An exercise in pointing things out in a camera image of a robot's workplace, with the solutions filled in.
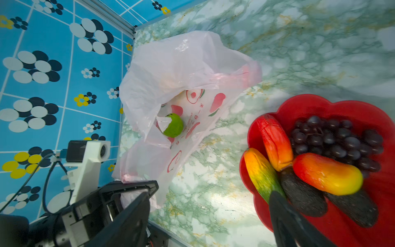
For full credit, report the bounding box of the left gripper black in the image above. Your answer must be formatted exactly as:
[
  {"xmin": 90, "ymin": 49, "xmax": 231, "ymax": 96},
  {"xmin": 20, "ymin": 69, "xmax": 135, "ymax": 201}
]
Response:
[{"xmin": 61, "ymin": 181, "xmax": 159, "ymax": 247}]

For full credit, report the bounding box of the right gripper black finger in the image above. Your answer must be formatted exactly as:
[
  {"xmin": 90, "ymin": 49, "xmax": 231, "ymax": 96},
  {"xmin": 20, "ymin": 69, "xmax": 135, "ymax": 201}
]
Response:
[{"xmin": 269, "ymin": 191, "xmax": 335, "ymax": 247}]

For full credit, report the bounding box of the orange green papaya fruit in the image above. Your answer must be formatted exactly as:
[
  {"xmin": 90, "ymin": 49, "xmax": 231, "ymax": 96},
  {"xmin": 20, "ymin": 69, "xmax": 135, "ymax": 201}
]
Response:
[{"xmin": 244, "ymin": 148, "xmax": 286, "ymax": 203}]

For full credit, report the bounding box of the red yellow mango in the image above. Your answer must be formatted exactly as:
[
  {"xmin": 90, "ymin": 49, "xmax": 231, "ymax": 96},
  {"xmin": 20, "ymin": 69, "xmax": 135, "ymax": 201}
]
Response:
[
  {"xmin": 293, "ymin": 153, "xmax": 364, "ymax": 196},
  {"xmin": 256, "ymin": 114, "xmax": 294, "ymax": 172}
]

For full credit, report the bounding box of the green lime fruit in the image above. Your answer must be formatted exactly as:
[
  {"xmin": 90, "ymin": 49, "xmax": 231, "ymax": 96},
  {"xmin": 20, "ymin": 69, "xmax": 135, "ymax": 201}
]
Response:
[{"xmin": 163, "ymin": 113, "xmax": 184, "ymax": 138}]

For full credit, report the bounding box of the pink translucent plastic bag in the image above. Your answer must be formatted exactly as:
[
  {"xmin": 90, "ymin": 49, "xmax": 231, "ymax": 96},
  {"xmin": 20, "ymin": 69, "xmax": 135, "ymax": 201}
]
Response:
[{"xmin": 113, "ymin": 31, "xmax": 262, "ymax": 211}]

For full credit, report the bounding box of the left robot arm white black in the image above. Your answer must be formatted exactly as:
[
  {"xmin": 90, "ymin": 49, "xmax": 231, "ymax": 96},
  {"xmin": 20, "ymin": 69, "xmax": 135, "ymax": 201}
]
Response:
[{"xmin": 1, "ymin": 181, "xmax": 159, "ymax": 247}]

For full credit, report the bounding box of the dark avocado left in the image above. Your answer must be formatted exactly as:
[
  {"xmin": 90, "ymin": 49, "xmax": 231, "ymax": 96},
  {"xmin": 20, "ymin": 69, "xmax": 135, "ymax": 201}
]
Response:
[{"xmin": 279, "ymin": 167, "xmax": 328, "ymax": 217}]

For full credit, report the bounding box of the dark avocado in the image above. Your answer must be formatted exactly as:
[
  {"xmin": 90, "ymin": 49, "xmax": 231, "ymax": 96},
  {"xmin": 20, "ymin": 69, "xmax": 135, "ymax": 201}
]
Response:
[
  {"xmin": 279, "ymin": 167, "xmax": 328, "ymax": 217},
  {"xmin": 324, "ymin": 188, "xmax": 379, "ymax": 228}
]

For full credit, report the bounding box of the red flower-shaped plate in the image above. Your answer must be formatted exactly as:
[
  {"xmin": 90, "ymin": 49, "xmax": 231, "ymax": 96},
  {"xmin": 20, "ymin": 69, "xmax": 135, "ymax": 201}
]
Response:
[{"xmin": 240, "ymin": 94, "xmax": 395, "ymax": 247}]

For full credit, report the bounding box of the dark avocado right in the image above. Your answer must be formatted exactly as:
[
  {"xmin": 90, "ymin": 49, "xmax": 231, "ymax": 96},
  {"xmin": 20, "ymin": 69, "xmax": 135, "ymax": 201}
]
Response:
[{"xmin": 324, "ymin": 188, "xmax": 379, "ymax": 228}]

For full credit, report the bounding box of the dark purple grape bunch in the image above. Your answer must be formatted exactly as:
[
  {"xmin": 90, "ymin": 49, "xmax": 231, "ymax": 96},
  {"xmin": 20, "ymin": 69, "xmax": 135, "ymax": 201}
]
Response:
[{"xmin": 289, "ymin": 115, "xmax": 384, "ymax": 176}]

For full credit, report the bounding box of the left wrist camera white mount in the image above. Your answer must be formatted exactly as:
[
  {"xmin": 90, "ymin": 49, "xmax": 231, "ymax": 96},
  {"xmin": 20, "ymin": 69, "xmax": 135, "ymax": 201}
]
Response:
[{"xmin": 64, "ymin": 140, "xmax": 111, "ymax": 204}]

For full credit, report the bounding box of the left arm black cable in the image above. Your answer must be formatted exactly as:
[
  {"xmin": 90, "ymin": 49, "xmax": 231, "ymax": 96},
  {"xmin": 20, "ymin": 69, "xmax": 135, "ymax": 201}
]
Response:
[{"xmin": 0, "ymin": 152, "xmax": 73, "ymax": 215}]

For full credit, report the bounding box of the left aluminium corner post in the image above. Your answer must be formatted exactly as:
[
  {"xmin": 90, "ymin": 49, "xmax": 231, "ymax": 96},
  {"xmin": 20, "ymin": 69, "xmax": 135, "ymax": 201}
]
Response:
[{"xmin": 77, "ymin": 0, "xmax": 136, "ymax": 40}]

